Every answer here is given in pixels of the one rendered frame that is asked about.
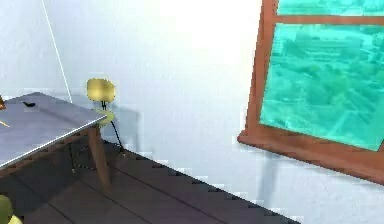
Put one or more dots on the brown framed window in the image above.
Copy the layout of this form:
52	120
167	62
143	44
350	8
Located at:
320	83

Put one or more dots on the grey table with brown legs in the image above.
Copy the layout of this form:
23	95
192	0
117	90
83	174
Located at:
43	123

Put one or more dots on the small black object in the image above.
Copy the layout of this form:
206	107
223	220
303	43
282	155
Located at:
29	104

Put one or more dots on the thin yellow pencil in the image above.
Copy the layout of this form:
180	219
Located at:
4	123

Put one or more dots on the small brown object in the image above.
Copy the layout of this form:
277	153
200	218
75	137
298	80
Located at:
1	104

